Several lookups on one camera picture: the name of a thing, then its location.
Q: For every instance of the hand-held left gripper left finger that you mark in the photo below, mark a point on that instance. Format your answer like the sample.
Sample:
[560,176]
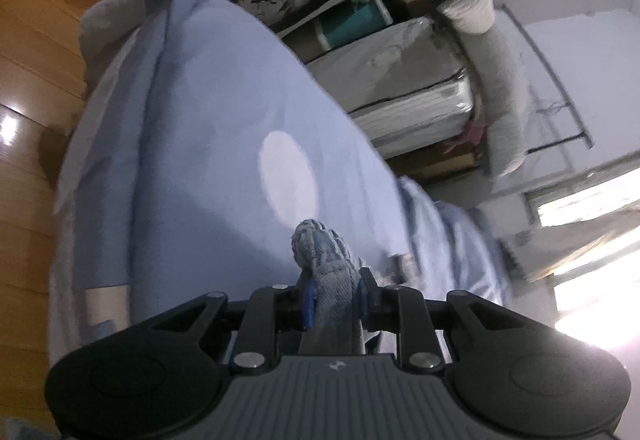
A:
[309,306]

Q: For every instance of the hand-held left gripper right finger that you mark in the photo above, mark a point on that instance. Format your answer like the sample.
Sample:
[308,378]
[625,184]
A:
[364,302]

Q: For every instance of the crumpled blue quilt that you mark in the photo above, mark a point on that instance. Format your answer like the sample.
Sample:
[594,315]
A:
[457,245]

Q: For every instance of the pink cloth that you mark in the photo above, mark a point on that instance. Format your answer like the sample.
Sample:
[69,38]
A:
[472,132]

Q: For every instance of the bed with blue sheet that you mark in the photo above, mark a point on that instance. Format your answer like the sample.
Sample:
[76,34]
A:
[210,120]

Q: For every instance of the plastic-wrapped mattress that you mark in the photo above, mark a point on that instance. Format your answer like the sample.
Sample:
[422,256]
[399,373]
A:
[400,80]

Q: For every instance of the window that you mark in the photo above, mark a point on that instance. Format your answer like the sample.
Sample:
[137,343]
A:
[595,240]

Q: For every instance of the grey fuzzy rolled blanket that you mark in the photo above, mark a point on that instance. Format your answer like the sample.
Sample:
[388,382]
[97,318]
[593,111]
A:
[502,95]

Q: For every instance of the teal storage bag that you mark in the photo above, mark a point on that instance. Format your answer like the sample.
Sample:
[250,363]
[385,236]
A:
[357,22]

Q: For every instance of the rolled white and teal towel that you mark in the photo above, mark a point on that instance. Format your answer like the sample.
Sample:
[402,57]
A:
[465,2]

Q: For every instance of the metal rack frame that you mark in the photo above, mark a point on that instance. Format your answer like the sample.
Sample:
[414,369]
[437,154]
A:
[555,80]

